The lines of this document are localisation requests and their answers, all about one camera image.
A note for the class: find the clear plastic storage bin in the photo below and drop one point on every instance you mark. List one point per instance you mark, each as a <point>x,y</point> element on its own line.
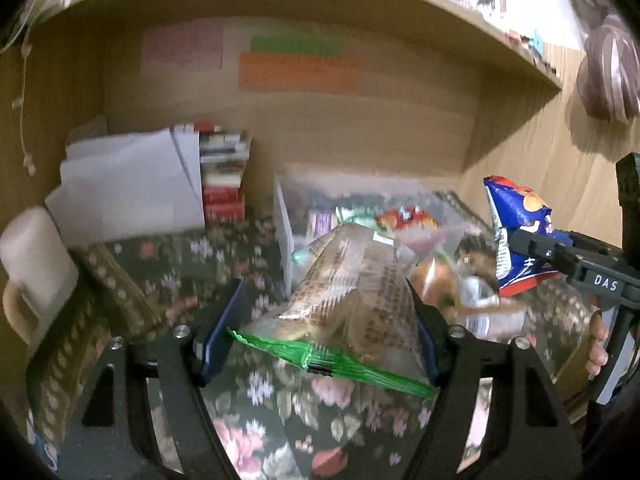
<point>365,230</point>

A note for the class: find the person's right hand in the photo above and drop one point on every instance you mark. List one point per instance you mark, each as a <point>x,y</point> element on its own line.
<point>598,342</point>

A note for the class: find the wooden shelf board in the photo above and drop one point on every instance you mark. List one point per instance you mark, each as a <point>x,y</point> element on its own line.
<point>320,5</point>

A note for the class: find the floral tablecloth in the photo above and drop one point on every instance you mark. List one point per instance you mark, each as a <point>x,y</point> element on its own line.
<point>240,360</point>

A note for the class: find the orange sticky note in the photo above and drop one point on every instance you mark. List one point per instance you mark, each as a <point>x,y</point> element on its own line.
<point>299,73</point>

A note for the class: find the clear snack bag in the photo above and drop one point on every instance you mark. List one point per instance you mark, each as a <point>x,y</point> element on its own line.
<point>465,285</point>

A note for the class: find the white paper sheets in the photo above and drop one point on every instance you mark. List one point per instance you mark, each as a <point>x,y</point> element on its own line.
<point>130,185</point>

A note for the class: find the blue chip bag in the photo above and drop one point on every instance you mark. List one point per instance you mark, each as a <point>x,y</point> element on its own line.
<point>520,240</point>

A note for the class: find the pink sticky note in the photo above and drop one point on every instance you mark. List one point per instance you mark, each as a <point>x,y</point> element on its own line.
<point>182,49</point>

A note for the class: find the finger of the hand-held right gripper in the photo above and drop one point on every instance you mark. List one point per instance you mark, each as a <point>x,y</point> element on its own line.
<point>541,251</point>

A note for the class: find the clear cracker packet green edge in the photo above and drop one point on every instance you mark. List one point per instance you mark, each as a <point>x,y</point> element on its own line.
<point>350,300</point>

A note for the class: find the stack of red white boxes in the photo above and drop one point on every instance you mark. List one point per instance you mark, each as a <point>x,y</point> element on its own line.
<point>222,172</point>

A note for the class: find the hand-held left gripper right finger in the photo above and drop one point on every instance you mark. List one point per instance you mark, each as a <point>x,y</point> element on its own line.
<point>431,345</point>

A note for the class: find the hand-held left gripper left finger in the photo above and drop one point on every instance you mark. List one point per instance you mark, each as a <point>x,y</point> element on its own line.
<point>220,331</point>

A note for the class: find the white mug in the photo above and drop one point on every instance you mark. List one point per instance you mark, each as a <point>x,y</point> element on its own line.
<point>32,270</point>

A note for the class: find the green sticky note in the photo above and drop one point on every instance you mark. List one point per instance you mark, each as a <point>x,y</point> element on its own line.
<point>295,44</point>

